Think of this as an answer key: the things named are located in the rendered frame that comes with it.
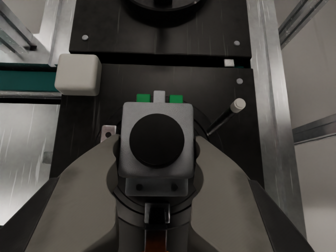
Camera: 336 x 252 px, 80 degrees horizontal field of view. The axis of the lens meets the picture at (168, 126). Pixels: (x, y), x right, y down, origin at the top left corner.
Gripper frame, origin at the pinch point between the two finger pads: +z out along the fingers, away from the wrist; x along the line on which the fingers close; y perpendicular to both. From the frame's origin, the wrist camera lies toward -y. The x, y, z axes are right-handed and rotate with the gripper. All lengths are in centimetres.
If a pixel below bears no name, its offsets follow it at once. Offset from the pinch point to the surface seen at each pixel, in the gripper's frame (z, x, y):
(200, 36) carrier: 18.4, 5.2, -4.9
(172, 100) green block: 5.2, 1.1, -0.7
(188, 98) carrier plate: 12.5, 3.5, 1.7
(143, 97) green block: 5.3, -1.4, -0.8
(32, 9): 35.5, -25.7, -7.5
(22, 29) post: 17.3, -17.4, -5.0
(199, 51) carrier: 16.8, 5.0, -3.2
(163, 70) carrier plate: 14.9, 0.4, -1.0
